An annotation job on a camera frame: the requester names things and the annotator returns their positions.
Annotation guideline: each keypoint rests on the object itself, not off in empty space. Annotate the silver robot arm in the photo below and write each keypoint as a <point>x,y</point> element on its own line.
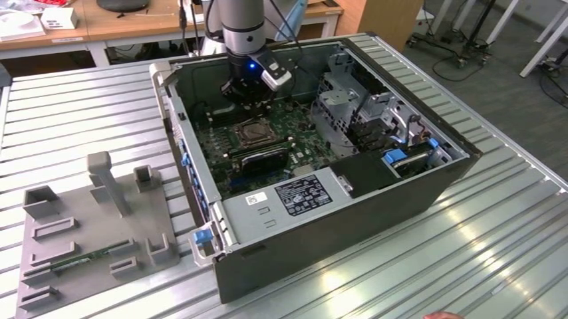
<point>243,33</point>

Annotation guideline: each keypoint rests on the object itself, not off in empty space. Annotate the CPU socket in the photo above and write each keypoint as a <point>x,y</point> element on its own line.
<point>235,143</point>

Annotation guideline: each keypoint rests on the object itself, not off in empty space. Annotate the green RAM stick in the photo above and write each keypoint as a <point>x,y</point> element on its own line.
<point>256,151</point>
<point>88,256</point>

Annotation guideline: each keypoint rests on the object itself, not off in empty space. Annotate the green motherboard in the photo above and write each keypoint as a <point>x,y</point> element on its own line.
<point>306,131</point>

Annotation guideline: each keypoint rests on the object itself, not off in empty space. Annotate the metal drive cage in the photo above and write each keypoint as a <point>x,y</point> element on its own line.
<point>341,99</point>

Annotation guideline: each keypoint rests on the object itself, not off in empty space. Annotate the graphics card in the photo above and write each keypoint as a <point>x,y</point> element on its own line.
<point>263,164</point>

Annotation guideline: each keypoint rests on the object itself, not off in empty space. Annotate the silver finned heatsink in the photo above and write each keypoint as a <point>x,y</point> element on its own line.
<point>303,171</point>

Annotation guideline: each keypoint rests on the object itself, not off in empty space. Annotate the wooden desk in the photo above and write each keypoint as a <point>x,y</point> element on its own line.
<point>132,20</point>

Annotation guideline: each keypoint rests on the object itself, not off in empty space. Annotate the white power supply sticker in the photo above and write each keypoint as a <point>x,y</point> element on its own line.
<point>256,198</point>

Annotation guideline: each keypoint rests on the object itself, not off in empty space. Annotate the black power supply label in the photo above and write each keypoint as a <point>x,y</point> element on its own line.
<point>303,196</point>

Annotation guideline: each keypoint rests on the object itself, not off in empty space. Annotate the black plastic shroud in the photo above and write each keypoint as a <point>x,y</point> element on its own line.
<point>363,176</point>

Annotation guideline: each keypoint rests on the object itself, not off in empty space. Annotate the dark round pad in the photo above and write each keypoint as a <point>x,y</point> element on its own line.
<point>121,5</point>

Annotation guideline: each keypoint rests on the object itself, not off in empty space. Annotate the wooden cabinet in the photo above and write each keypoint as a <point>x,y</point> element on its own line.
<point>390,20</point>

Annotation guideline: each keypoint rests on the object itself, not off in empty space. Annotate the grey power supply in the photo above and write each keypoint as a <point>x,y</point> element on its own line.
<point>246,222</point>

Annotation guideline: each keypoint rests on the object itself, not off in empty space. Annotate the blue case latch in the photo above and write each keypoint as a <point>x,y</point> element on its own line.
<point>200,236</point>

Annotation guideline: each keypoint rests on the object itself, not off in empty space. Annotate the small blue clip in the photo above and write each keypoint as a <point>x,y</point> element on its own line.
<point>433,144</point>

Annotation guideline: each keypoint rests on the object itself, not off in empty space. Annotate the white cardboard box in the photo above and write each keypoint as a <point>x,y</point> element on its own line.
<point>59,16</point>

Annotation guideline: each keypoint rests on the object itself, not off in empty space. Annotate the black PC case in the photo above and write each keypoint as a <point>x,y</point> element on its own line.
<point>333,247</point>

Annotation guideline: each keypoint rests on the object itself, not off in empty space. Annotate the white round-lidded box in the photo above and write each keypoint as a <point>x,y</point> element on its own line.
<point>17,30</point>

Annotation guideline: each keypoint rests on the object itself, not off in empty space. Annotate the grey parts rack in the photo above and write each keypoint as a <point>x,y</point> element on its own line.
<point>88,232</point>

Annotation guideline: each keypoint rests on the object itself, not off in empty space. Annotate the black wheeled stand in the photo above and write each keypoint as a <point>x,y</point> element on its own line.
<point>477,26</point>

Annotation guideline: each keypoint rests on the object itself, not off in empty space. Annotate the white table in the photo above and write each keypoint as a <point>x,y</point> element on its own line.
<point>540,46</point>

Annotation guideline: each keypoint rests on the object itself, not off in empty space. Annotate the white grey camera box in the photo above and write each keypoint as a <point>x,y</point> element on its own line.
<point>276,79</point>

